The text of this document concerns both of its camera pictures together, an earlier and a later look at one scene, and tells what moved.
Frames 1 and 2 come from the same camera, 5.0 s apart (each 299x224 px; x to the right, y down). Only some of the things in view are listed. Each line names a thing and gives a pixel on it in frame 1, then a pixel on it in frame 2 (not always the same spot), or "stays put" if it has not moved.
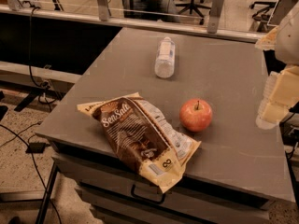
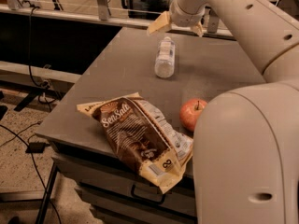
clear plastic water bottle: x=164 y=62 stays put
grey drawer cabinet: x=114 y=192 stays put
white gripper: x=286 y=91 -> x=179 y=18
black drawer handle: x=145 y=199 stays put
